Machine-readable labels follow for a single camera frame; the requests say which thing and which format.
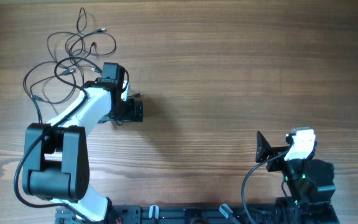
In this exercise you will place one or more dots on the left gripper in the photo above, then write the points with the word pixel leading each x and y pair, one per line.
pixel 130 115

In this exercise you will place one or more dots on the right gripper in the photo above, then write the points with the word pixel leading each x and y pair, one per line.
pixel 265 149

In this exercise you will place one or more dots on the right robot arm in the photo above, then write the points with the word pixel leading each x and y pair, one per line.
pixel 310 181

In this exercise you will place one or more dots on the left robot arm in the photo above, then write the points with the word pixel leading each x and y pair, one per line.
pixel 54 170

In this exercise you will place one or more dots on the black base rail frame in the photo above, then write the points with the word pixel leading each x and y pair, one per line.
pixel 261 213

